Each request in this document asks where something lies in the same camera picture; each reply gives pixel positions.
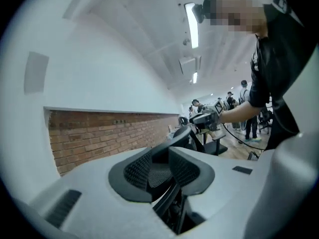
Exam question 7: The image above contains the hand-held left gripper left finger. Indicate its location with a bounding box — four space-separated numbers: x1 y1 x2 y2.
13 147 176 239

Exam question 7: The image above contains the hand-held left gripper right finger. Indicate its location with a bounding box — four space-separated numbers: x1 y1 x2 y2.
168 146 273 239

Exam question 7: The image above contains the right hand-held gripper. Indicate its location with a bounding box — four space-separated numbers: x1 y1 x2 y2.
188 100 224 133

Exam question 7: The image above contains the person's right forearm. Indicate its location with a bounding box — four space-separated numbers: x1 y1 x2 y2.
220 100 262 124

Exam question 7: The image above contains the ceiling air conditioner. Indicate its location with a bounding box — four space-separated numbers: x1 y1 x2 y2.
178 56 202 76

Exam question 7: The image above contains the long ceiling light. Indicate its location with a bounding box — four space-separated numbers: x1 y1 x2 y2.
184 2 200 50

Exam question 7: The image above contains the person in black shirt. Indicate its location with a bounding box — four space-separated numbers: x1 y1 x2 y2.
248 0 315 152

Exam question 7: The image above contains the person's head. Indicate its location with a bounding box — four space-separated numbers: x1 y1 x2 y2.
202 0 269 38

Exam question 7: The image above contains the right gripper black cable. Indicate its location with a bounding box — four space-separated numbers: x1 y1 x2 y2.
222 122 268 152

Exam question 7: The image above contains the black head camera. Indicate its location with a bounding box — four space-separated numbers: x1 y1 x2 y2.
192 3 205 24

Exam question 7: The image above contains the grey wall panel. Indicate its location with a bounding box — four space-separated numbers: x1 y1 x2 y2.
24 51 49 95

